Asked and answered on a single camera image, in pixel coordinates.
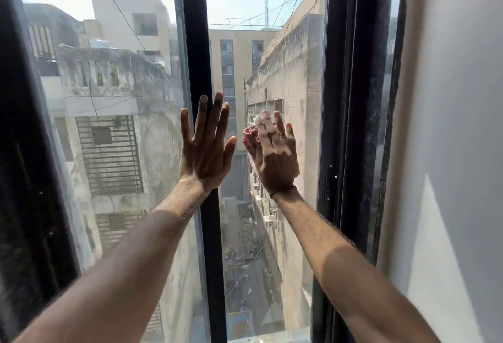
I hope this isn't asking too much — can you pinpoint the bare concrete building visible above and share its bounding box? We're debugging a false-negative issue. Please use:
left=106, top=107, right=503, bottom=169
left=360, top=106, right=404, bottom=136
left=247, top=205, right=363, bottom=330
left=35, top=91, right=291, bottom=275
left=244, top=0, right=327, bottom=333

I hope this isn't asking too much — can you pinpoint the black sliding glass window sash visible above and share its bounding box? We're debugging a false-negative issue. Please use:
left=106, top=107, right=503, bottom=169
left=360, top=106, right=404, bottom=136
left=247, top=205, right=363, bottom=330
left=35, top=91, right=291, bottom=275
left=179, top=0, right=356, bottom=343

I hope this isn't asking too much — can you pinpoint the person's right forearm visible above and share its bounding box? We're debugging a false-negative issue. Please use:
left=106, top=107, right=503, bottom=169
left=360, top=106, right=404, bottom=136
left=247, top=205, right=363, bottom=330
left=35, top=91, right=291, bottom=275
left=270, top=189, right=440, bottom=343

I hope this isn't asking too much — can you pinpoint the beige multi-storey building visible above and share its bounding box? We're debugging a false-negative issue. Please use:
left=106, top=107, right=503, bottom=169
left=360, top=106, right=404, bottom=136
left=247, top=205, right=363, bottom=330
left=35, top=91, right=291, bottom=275
left=208, top=28, right=280, bottom=198

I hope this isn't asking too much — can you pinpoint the person's left forearm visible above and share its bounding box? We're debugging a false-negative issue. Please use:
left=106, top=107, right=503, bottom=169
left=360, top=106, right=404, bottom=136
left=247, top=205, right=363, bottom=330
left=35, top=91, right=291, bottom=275
left=16, top=176, right=215, bottom=343

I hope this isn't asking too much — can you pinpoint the weathered grey building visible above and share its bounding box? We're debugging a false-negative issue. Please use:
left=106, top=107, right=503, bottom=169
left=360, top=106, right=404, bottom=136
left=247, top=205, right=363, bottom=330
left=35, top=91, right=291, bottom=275
left=24, top=3, right=207, bottom=343

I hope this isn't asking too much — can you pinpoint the person's right hand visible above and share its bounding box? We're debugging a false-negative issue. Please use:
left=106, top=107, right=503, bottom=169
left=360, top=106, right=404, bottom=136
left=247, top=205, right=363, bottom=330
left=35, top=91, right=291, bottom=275
left=243, top=110, right=300, bottom=195

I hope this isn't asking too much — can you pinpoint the person's left hand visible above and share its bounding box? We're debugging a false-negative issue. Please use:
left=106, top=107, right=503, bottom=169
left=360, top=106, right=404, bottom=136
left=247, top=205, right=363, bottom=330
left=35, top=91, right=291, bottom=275
left=179, top=93, right=237, bottom=193

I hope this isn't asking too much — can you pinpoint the dark wrist thread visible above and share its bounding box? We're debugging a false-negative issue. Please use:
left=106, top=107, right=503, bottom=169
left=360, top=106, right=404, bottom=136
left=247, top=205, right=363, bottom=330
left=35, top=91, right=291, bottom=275
left=270, top=185, right=298, bottom=199

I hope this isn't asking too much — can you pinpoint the dusty glass window sash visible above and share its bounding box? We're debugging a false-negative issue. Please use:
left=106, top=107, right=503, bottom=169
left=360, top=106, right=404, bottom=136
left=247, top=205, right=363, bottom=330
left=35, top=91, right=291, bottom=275
left=0, top=0, right=186, bottom=343

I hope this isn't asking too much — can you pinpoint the white flat-roofed building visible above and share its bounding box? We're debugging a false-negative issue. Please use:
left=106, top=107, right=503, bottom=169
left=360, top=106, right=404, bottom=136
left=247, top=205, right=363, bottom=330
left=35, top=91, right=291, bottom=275
left=83, top=0, right=174, bottom=76

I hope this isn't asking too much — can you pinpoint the black outer window frame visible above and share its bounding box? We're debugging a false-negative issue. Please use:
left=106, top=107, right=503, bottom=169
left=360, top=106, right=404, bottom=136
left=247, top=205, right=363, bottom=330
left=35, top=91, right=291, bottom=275
left=350, top=0, right=412, bottom=266

